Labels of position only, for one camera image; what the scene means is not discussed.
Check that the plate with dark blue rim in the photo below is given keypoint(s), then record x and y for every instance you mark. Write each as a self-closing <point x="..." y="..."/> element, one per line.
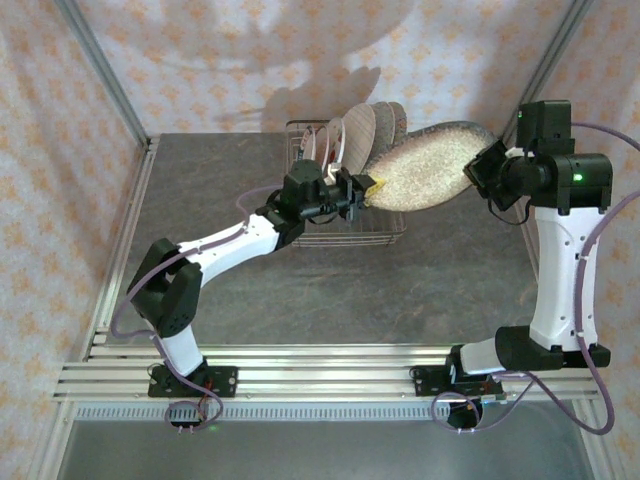
<point x="305" y="145"/>

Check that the beige plaid lined plate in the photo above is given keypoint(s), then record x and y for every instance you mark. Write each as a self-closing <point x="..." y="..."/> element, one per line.
<point x="360" y="135"/>

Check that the large speckled stoneware plate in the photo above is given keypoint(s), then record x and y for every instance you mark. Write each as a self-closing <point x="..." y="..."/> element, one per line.
<point x="425" y="165"/>

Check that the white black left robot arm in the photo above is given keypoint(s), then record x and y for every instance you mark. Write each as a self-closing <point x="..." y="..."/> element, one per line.
<point x="230" y="247"/>

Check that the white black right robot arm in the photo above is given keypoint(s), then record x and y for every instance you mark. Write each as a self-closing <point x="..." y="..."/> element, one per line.
<point x="560" y="280"/>

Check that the aluminium mounting rails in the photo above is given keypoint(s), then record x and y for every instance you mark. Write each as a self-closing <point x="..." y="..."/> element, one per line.
<point x="320" y="372"/>

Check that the aluminium frame post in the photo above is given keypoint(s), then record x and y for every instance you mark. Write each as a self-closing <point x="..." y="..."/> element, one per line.
<point x="104" y="70"/>
<point x="571" y="22"/>

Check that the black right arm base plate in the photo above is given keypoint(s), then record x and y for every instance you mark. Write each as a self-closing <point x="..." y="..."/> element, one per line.
<point x="425" y="380"/>

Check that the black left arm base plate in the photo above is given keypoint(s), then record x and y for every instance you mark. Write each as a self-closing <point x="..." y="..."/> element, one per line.
<point x="225" y="380"/>

